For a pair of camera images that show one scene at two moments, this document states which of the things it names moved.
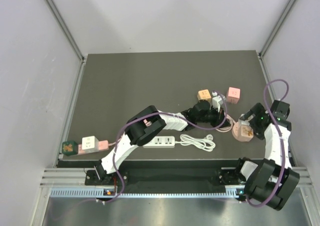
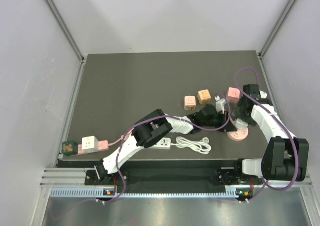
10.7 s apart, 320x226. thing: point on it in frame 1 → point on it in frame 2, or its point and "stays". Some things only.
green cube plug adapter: (69, 148) stays
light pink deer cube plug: (246, 134) → (190, 102)
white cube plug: (217, 100) → (240, 124)
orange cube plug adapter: (204, 94) stays
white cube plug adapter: (90, 144) stays
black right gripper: (257, 109) → (238, 112)
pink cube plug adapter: (233, 95) stays
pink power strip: (103, 146) stays
